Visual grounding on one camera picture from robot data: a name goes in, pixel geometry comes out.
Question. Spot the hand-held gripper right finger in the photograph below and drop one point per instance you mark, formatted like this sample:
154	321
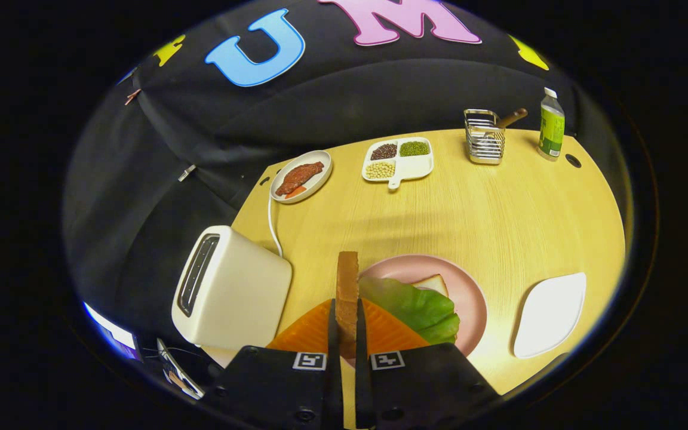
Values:
362	388

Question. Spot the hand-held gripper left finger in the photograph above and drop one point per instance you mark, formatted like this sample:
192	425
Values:
333	382

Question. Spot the thick toast bread slice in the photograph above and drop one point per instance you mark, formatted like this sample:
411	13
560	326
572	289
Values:
347	286

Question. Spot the green lettuce leaf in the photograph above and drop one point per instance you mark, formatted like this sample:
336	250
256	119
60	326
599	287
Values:
415	307

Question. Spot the flat white bread slice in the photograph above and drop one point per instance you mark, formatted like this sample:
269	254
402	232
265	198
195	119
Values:
433	285

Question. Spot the white toaster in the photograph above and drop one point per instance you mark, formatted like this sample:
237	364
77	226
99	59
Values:
242	292

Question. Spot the round pink plate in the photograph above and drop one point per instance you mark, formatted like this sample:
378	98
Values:
469	304

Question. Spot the silver-edged device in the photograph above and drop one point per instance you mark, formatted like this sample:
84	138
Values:
178	371

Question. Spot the orange carrot piece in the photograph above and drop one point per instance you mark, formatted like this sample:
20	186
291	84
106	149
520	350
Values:
295	192

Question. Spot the white square plate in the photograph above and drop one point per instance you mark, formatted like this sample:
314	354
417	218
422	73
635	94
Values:
550	313

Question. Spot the oval white plate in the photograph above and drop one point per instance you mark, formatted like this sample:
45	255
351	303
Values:
319	179

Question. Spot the brown meat piece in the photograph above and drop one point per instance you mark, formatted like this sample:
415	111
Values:
300	177

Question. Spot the pile of yellow beans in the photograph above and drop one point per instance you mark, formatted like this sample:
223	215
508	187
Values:
380	170

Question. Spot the glowing screen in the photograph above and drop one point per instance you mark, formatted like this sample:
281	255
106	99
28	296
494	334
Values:
114	334

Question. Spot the white divided dish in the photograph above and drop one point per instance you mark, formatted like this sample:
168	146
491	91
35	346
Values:
415	167

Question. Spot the pile of dark beans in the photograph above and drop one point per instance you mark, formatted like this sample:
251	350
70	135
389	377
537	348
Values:
383	151

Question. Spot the pile of green beans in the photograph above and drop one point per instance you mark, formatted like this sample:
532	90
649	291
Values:
414	149

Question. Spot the silver clip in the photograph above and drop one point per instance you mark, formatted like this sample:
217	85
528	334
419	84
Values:
187	173

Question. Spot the green label plastic bottle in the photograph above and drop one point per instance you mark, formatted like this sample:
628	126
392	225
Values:
551	128

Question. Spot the pink clip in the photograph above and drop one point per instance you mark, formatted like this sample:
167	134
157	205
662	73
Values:
132	96

